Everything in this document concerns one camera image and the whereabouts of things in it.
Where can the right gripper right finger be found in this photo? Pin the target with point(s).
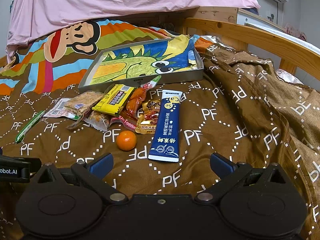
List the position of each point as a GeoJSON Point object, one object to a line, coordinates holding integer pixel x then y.
{"type": "Point", "coordinates": [230, 174]}

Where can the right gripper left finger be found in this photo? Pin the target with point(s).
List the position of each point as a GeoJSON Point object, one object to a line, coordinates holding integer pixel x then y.
{"type": "Point", "coordinates": [91, 176]}

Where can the green sausage stick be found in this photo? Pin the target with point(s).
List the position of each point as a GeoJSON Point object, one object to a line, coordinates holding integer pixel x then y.
{"type": "Point", "coordinates": [28, 126]}

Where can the orange mandarin fruit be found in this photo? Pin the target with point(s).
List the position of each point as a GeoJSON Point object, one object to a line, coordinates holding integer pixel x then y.
{"type": "Point", "coordinates": [126, 140]}

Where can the mixed nut bar packet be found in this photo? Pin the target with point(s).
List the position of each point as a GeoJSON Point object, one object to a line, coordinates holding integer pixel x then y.
{"type": "Point", "coordinates": [97, 120]}

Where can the blue calcium stick packet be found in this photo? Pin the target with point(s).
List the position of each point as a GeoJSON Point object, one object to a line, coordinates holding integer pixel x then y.
{"type": "Point", "coordinates": [164, 146]}

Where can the rice cracker clear packet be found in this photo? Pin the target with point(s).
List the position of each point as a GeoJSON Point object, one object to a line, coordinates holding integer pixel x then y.
{"type": "Point", "coordinates": [83, 102]}

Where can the white spicy bean packet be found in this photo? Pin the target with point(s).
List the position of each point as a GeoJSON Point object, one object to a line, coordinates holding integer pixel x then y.
{"type": "Point", "coordinates": [59, 111]}

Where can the gold foil snack packet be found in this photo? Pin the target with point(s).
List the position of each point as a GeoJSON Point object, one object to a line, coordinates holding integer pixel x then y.
{"type": "Point", "coordinates": [147, 121]}

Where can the yellow snack bar packet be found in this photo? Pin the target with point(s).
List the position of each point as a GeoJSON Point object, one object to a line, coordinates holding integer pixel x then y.
{"type": "Point", "coordinates": [114, 101]}

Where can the orange chicken snack packet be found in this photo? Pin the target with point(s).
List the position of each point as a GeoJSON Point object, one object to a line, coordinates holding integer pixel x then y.
{"type": "Point", "coordinates": [139, 95]}

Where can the dark jerky clear packet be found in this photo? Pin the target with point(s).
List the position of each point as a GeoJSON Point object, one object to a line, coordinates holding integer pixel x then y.
{"type": "Point", "coordinates": [76, 124]}

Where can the grey metal tray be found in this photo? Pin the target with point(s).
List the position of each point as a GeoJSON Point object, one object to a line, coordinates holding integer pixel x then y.
{"type": "Point", "coordinates": [176, 77]}

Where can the dinosaur print cloth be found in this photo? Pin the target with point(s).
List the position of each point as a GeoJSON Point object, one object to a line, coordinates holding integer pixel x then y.
{"type": "Point", "coordinates": [149, 58]}

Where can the pink bed sheet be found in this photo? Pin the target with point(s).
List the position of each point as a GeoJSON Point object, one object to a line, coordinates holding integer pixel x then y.
{"type": "Point", "coordinates": [31, 19]}

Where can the wooden bed rail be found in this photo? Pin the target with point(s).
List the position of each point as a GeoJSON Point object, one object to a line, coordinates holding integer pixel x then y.
{"type": "Point", "coordinates": [239, 28]}

